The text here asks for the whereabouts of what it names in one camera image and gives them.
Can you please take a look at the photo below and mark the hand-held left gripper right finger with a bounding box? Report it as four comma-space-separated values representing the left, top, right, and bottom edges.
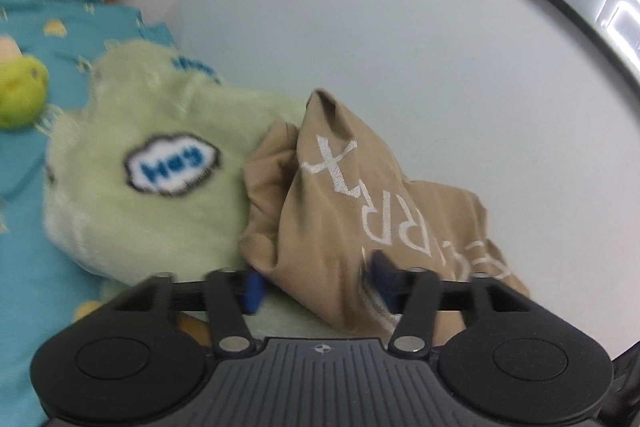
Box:
367, 251, 532, 355

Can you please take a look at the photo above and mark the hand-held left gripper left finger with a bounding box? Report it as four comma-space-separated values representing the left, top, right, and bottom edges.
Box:
114, 268, 267, 355

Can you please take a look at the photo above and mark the tan printed t-shirt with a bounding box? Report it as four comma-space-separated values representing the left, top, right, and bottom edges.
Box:
237, 89, 531, 338

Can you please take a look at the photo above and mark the green fleece blanket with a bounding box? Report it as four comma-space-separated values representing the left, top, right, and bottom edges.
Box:
42, 38, 396, 343

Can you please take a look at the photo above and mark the teal printed bed sheet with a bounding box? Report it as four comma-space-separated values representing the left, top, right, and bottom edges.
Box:
0, 0, 176, 427

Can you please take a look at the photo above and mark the green and cream plush toy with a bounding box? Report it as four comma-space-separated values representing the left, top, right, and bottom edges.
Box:
0, 34, 51, 130

